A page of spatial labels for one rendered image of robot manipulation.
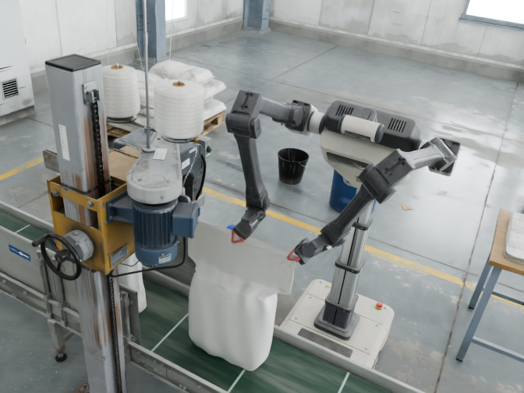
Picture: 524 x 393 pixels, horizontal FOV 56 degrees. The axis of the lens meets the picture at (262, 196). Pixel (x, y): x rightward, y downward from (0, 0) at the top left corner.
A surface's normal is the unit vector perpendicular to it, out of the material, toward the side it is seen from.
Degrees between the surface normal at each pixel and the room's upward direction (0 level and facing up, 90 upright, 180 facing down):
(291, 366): 0
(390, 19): 90
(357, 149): 40
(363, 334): 0
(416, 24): 90
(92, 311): 90
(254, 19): 90
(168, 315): 0
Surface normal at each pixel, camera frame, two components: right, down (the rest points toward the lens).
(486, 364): 0.09, -0.86
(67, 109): -0.47, 0.41
